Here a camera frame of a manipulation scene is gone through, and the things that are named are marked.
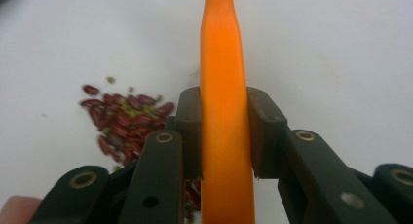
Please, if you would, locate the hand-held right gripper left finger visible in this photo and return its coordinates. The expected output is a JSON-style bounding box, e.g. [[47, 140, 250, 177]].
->
[[165, 86, 203, 180]]

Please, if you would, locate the pile of red beans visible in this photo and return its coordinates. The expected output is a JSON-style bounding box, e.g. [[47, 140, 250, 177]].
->
[[79, 75, 203, 224]]

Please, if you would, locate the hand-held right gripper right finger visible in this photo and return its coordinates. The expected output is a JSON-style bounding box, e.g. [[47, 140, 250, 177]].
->
[[246, 86, 290, 180]]

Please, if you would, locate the orange brush with grey bristles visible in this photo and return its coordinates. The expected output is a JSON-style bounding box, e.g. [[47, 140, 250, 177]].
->
[[199, 0, 257, 224]]

